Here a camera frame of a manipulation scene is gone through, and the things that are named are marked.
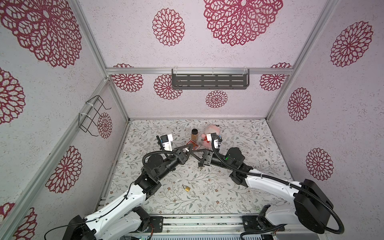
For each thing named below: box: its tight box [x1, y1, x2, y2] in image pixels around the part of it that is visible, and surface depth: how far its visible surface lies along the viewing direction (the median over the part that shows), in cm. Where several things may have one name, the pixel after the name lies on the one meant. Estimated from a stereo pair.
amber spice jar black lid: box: [191, 128, 199, 142], surface depth 102 cm
